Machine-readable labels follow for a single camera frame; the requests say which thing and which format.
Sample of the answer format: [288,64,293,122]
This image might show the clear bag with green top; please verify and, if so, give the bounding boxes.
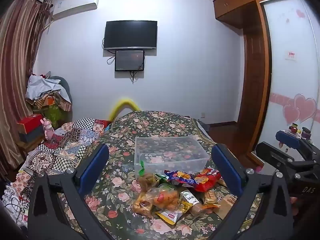
[137,160,161,191]

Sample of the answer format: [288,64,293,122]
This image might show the orange clear bread bag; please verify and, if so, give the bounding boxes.
[132,187,181,218]

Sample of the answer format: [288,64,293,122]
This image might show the brown packet with white label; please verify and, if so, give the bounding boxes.
[179,190,209,217]

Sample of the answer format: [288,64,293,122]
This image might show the red box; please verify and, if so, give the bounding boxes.
[17,113,46,135]

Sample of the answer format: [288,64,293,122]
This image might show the green snack packet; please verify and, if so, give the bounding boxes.
[158,182,176,191]

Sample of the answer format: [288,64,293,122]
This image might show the pink toy rabbit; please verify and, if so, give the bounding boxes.
[40,117,55,140]

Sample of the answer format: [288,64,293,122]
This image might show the white sliding door with hearts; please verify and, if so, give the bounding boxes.
[260,0,320,160]

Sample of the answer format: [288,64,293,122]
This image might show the small black wall monitor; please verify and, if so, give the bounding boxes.
[114,50,146,72]

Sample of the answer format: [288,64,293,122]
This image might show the tangled black cables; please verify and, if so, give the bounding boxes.
[4,194,29,223]

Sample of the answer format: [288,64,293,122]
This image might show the pile of clothes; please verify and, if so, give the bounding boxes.
[26,72,73,112]

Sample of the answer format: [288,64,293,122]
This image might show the white air conditioner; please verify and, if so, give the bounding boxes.
[51,0,101,21]

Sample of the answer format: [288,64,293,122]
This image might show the wooden wardrobe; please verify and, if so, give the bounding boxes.
[212,0,303,161]

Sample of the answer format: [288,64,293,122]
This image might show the brown paper packet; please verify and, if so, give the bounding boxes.
[214,194,238,218]

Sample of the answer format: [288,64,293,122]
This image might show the yellow white snack packet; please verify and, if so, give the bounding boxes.
[154,201,193,225]

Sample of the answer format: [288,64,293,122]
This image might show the clear plastic storage box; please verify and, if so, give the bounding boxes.
[134,135,211,175]

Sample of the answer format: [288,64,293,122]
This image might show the yellow foam tube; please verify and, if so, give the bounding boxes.
[108,97,142,121]

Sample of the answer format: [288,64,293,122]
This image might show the black wall television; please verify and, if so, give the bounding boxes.
[103,20,158,51]

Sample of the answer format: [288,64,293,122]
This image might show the striped brown curtain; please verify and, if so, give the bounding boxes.
[0,0,53,180]

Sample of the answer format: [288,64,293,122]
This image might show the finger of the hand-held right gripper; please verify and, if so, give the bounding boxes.
[275,129,313,161]
[254,142,297,173]

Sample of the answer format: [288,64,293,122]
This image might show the patchwork quilt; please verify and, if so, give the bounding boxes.
[5,119,113,220]

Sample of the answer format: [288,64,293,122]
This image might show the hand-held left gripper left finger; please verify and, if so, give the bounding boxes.
[27,142,118,240]

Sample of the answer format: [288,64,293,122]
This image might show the brown wafer packet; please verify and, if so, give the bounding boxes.
[202,190,221,207]

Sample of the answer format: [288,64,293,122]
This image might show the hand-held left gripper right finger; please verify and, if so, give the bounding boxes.
[207,144,294,240]

